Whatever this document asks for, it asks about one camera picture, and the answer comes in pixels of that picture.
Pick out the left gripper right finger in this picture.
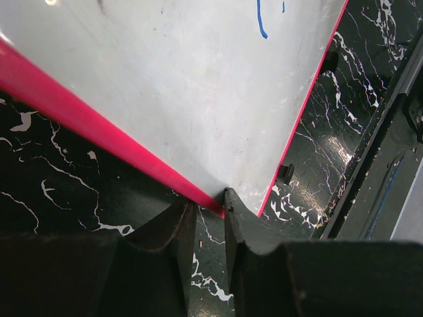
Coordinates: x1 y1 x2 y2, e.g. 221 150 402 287
225 188 422 316

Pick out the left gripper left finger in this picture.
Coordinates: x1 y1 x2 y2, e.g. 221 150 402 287
1 199 196 316

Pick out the pink framed whiteboard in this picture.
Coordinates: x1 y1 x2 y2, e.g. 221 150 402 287
1 1 347 215

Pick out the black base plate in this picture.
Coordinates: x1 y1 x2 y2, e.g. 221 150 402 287
321 41 422 240

